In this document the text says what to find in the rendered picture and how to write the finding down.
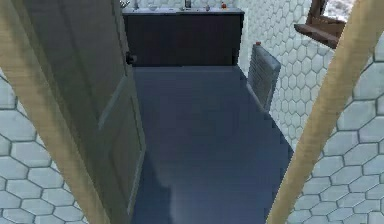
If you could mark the brown framed window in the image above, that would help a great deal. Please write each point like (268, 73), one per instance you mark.
(325, 23)

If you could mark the grey wall radiator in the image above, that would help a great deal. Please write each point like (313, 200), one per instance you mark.
(263, 74)

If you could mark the tan wooden door frame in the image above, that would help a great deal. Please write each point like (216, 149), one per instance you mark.
(333, 100)

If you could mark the dark brown vanity cabinet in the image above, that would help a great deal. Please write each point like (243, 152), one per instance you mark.
(182, 38)

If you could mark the beige room door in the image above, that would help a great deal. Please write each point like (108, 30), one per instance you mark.
(83, 83)

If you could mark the small red object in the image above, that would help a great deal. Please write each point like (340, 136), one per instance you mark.
(223, 5)

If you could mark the dark soap bottle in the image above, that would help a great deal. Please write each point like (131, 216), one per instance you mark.
(188, 3)

